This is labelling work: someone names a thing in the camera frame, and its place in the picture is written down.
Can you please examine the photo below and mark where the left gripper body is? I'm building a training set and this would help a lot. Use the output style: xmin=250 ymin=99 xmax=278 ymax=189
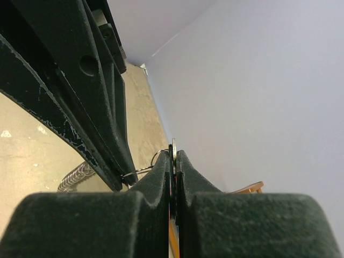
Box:
xmin=86 ymin=1 xmax=127 ymax=74

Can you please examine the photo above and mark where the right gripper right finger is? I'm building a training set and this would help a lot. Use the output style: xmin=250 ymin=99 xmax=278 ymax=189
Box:
xmin=176 ymin=150 xmax=341 ymax=257

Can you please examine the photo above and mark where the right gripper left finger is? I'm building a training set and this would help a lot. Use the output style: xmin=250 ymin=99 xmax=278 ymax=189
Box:
xmin=1 ymin=152 xmax=170 ymax=257

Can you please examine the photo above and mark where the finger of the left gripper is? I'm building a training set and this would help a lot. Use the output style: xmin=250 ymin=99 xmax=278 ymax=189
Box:
xmin=0 ymin=0 xmax=127 ymax=192
xmin=16 ymin=0 xmax=139 ymax=186

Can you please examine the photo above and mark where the red grey key holder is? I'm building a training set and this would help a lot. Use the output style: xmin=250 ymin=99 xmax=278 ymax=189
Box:
xmin=57 ymin=149 xmax=168 ymax=192

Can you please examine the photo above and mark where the silver key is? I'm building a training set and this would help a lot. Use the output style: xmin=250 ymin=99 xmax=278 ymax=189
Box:
xmin=168 ymin=138 xmax=179 ymax=227

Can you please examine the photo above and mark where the wooden shelf rack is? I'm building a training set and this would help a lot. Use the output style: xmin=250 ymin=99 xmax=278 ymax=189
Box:
xmin=168 ymin=181 xmax=264 ymax=257

